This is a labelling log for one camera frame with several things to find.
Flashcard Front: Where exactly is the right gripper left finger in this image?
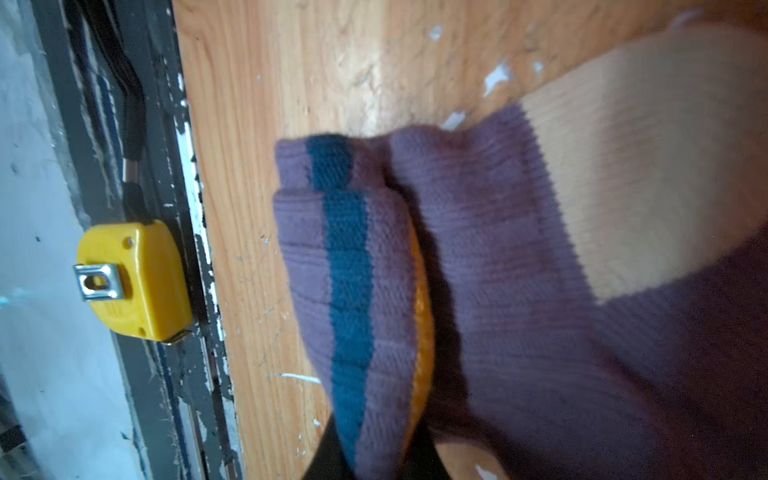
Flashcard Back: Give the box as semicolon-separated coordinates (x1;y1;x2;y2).
302;415;354;480

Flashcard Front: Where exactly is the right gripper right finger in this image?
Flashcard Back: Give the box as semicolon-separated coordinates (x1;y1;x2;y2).
401;420;450;480

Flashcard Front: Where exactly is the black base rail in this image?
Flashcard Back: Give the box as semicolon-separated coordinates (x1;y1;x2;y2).
20;1;244;479

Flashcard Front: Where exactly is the yellow tape measure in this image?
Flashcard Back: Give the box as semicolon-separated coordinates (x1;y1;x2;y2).
74;220;195;344

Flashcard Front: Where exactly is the purple striped sock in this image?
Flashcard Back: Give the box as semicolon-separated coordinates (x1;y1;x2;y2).
273;24;767;479

